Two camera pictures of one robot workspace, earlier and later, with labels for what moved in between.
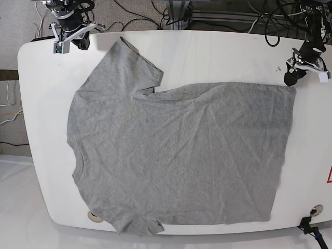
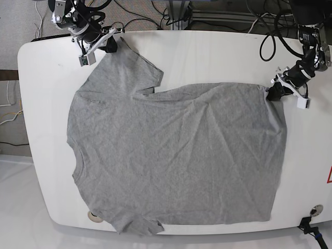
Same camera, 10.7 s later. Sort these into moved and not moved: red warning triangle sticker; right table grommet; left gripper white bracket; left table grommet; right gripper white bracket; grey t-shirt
Moved: right gripper white bracket; left gripper white bracket
Not moved: red warning triangle sticker; grey t-shirt; left table grommet; right table grommet
